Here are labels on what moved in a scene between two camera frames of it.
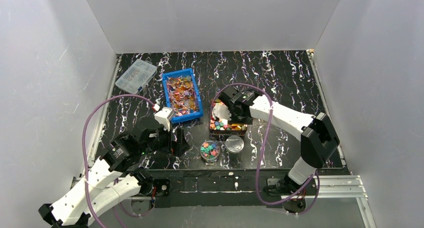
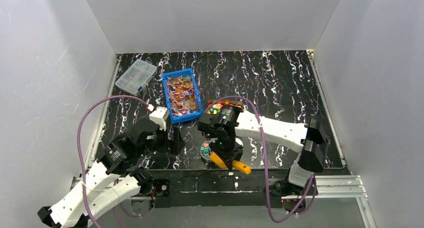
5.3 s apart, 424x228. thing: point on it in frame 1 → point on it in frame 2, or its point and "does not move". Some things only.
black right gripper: x=225 y=99 → x=226 y=152
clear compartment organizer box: x=137 y=76 does not move
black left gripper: x=173 y=139 does not move
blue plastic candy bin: x=182 y=95 does not move
